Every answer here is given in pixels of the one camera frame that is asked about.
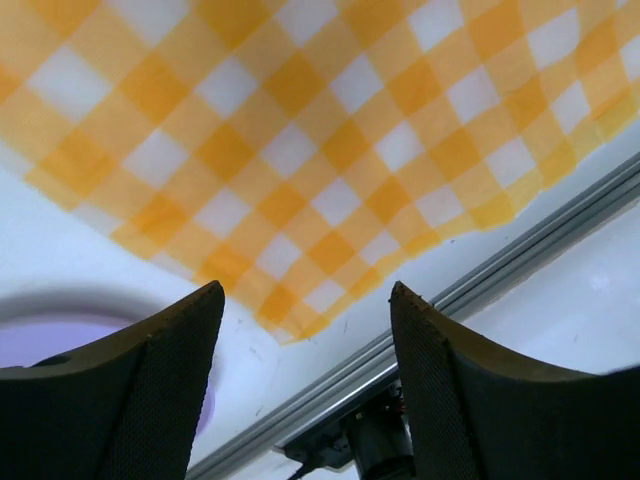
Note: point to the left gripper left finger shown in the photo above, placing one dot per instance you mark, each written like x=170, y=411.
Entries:
x=125, y=406

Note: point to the lavender plate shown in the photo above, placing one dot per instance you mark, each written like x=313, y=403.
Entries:
x=27, y=340

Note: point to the yellow checkered cloth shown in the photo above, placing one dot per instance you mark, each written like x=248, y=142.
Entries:
x=300, y=151

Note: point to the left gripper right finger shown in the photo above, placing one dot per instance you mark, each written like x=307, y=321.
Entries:
x=479, y=410

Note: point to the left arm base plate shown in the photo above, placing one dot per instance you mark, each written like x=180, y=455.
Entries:
x=370, y=432

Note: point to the aluminium front rail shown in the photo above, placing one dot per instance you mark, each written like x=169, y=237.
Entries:
x=559, y=283

